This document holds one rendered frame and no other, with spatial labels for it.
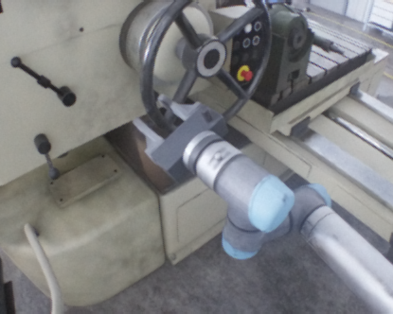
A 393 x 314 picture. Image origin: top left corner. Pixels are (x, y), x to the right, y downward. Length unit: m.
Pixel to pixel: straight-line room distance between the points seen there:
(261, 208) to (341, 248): 0.16
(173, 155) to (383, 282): 0.39
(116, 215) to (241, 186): 0.84
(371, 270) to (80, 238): 1.00
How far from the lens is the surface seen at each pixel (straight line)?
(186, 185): 1.34
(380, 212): 1.31
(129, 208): 1.23
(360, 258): 0.49
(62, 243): 1.20
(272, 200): 0.42
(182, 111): 0.57
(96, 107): 0.80
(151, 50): 0.52
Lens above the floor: 1.56
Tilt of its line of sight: 43 degrees down
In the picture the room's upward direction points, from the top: 2 degrees clockwise
